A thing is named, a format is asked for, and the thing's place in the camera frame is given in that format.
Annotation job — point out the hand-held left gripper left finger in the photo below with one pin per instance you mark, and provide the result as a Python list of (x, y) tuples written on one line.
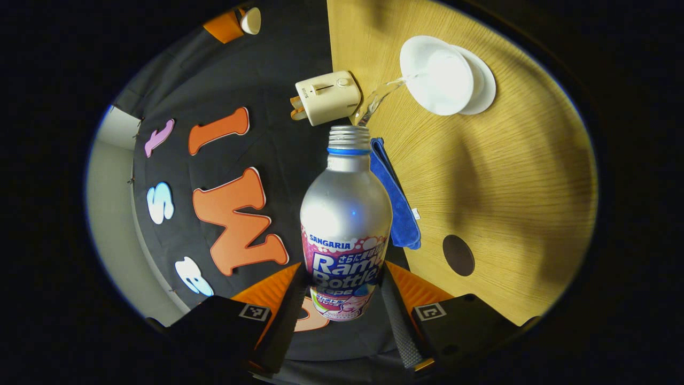
[(280, 326)]

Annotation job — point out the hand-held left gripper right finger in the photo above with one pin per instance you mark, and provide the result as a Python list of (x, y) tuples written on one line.
[(401, 331)]

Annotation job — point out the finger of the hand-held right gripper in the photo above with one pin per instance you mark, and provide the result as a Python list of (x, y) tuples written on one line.
[(224, 25)]

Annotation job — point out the black round coaster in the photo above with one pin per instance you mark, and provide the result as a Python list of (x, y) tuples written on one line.
[(458, 255)]

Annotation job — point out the silver water bottle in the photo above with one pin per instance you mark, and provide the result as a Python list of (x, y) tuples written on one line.
[(346, 214)]

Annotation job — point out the clear water stream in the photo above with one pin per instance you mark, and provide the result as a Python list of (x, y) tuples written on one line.
[(377, 99)]

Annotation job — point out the white teacup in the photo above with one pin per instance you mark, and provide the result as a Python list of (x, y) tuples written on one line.
[(438, 75)]

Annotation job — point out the toasted bread slice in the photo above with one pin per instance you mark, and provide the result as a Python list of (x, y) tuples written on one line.
[(300, 114), (296, 101)]

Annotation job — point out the blue towel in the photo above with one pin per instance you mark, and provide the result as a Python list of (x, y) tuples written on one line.
[(398, 203)]

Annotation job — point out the white toaster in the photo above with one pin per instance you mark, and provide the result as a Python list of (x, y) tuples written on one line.
[(331, 99)]

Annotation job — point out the white saucer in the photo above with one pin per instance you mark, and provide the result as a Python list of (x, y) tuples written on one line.
[(483, 85)]

